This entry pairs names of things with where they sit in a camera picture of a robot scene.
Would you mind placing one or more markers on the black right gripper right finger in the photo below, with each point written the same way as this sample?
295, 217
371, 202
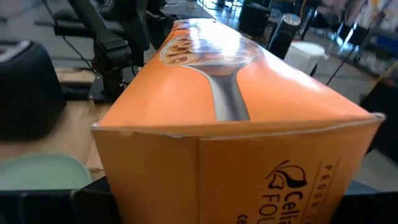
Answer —
373, 209

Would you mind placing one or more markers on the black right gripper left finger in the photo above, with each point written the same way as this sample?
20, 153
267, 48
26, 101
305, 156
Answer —
46, 207

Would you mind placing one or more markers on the pale green plate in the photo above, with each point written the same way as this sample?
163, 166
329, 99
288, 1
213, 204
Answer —
40, 172

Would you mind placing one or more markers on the orange cereal box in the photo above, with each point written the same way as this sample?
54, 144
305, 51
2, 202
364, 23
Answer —
236, 124

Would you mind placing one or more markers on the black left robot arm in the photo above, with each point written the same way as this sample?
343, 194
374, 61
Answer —
115, 46

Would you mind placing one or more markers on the black and chrome toaster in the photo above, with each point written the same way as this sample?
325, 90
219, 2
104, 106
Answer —
28, 93

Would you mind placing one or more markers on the white bucket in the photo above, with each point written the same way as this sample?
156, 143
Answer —
303, 57

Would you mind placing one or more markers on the black cylinder with silver top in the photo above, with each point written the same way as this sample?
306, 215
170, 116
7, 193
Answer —
284, 34

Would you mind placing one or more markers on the black trash bin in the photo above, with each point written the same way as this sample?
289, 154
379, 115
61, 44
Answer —
253, 20

